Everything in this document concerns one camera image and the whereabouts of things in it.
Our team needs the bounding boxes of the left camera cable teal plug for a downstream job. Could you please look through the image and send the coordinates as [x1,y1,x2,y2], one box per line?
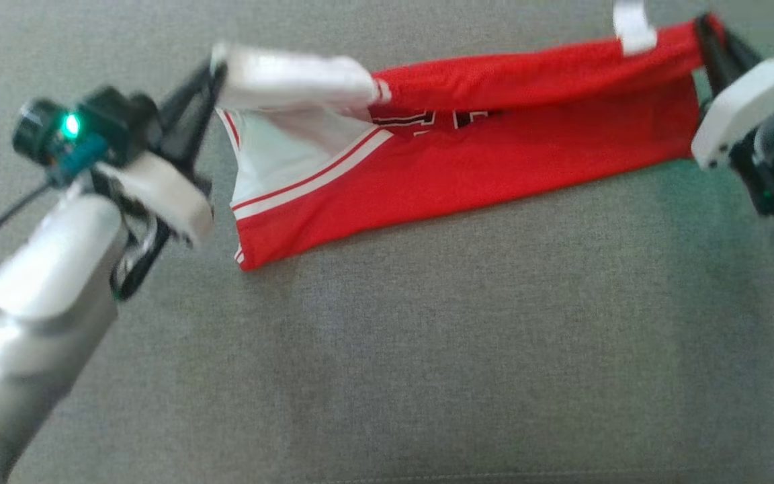
[0,133,110,251]

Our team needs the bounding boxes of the red Bulls jersey white sleeves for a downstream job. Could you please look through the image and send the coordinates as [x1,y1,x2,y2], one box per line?
[211,0,728,272]

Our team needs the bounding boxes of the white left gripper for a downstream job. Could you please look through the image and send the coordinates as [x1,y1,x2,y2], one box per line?
[100,62,227,300]

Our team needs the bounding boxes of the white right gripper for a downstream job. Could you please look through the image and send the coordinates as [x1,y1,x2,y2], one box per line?
[691,14,774,216]

